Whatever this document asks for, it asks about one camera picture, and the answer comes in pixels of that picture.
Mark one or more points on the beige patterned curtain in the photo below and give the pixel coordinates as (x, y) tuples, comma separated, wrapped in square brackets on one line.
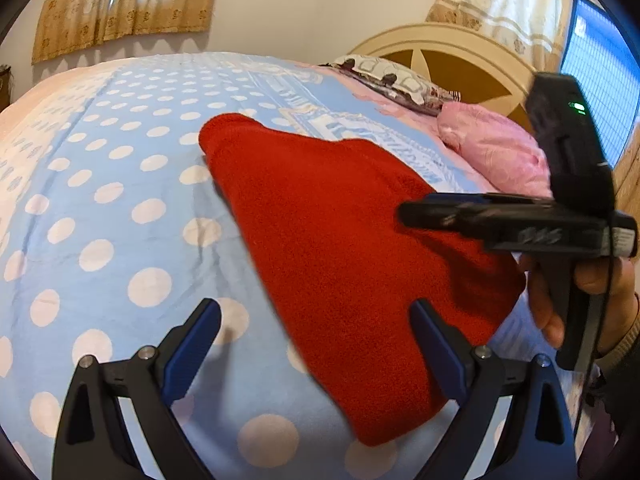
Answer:
[(125, 5), (505, 0)]

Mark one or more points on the pink and blue dotted bedspread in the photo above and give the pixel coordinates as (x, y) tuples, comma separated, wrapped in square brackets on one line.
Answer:
[(125, 160)]

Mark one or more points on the pink pillow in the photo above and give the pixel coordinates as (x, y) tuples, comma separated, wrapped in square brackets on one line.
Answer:
[(500, 147)]

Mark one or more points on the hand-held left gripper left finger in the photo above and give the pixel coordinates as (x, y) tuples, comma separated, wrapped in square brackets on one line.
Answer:
[(192, 345)]

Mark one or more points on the person's right hand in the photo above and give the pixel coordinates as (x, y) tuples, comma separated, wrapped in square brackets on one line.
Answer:
[(542, 305)]

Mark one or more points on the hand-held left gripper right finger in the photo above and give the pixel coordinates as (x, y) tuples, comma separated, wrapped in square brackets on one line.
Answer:
[(440, 355)]

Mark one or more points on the window with mesh screen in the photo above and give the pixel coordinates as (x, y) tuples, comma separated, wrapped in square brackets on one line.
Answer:
[(592, 55)]

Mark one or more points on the cream wooden headboard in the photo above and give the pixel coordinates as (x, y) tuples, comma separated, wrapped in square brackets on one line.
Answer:
[(470, 60)]

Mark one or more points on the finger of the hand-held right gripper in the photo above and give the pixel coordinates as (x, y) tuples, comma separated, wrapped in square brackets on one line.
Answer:
[(440, 215)]

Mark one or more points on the person's right forearm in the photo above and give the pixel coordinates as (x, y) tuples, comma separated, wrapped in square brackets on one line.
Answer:
[(620, 347)]

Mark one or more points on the black and white patterned pillow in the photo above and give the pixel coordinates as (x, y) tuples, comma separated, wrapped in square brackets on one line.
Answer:
[(395, 80)]

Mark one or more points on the red knit sweater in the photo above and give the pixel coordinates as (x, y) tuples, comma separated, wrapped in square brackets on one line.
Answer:
[(340, 240)]

